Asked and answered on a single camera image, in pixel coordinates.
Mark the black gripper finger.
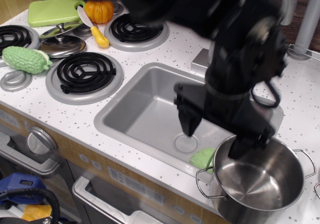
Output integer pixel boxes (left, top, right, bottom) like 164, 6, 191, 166
178, 107, 202, 137
228, 136, 263, 159

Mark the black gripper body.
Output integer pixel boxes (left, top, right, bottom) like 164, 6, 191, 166
174, 83, 275, 148

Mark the stainless steel pot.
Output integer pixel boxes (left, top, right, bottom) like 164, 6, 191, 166
197, 135, 317, 223

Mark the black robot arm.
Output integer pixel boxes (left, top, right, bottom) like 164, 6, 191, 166
85, 0, 287, 159

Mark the grey toy sink basin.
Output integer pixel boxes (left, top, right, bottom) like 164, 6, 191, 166
93, 62, 285, 182

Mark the steel pot lid lower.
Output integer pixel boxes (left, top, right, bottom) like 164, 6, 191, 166
39, 35, 86, 58

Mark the steel pot lid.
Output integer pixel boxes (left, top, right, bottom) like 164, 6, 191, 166
39, 35, 86, 58
39, 21, 83, 39

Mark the steel pot lid upper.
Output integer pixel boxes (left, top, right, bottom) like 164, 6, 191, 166
39, 21, 83, 39

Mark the green toy cabbage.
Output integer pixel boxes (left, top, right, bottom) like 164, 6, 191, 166
189, 147, 216, 174

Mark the silver toy faucet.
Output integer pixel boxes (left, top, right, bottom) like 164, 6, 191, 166
190, 0, 298, 75

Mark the grey vertical pole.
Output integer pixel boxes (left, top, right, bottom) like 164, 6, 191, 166
294, 0, 320, 49

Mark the back right black burner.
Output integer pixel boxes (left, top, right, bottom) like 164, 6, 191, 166
104, 14, 170, 52

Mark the black burner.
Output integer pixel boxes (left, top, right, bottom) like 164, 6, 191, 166
104, 14, 170, 52
45, 52, 124, 105
0, 25, 40, 56

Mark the front right black burner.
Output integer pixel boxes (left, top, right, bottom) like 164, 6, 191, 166
45, 52, 124, 105

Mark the orange toy pumpkin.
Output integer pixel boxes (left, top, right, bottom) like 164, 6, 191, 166
84, 1, 114, 24

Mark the silver stove dial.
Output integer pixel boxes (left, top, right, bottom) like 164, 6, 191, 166
26, 126, 58, 155

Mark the green toy bitter gourd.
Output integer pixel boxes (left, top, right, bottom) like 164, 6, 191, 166
2, 46, 53, 74

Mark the green plastic cutting board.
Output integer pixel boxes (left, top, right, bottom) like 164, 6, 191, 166
27, 0, 86, 27

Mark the grey oval knob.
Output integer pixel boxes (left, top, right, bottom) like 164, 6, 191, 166
0, 70, 33, 92

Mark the yellow cloth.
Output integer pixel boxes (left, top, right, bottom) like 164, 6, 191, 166
21, 204, 52, 221

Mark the blue clamp tool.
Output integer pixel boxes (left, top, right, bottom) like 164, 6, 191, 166
0, 172, 46, 205

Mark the left black burner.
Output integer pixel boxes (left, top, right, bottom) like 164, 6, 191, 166
0, 25, 40, 56

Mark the wire rack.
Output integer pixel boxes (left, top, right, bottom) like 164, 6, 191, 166
287, 44, 320, 61

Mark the yellow handled toy knife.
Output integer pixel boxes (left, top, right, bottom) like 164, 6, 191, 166
77, 6, 110, 48

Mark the grey dishwasher handle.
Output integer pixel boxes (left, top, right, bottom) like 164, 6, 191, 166
72, 176, 162, 224

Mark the grey oven door handle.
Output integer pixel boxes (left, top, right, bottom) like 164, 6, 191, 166
0, 132, 61, 179

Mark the black braided cable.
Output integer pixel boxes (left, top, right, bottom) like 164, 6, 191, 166
0, 187, 61, 221

